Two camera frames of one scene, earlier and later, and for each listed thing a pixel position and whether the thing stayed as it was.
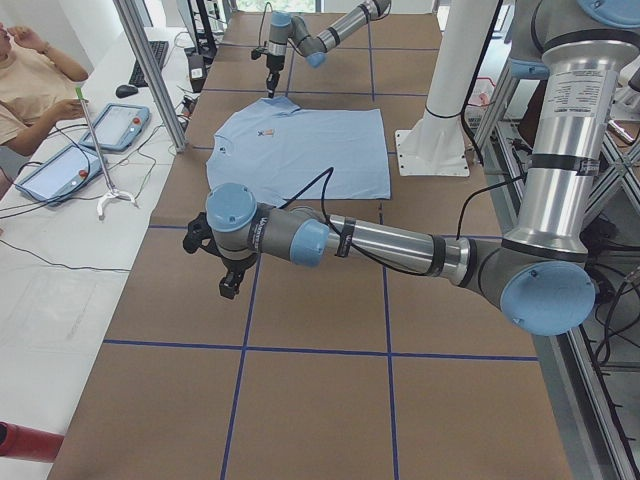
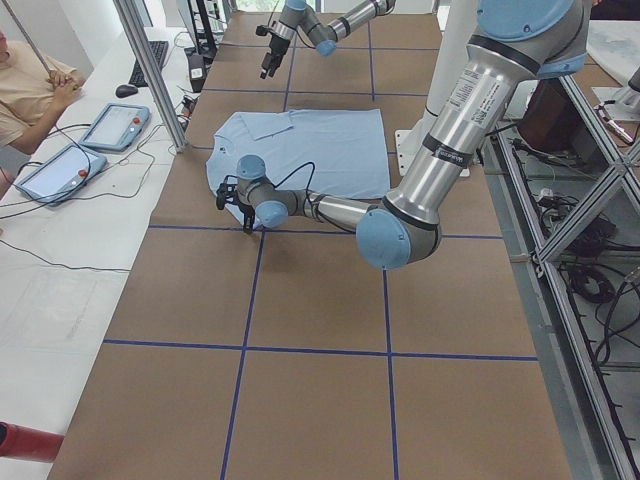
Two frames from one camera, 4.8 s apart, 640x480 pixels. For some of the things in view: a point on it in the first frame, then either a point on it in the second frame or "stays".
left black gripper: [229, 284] -> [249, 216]
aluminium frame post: [129, 15] stays
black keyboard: [159, 50] stays
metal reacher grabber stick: [113, 192] -> [29, 38]
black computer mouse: [125, 91] stays
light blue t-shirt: [275, 147] stays
